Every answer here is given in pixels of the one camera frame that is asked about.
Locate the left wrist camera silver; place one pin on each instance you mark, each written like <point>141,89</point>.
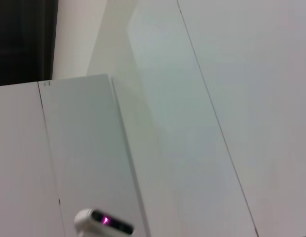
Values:
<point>103,222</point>

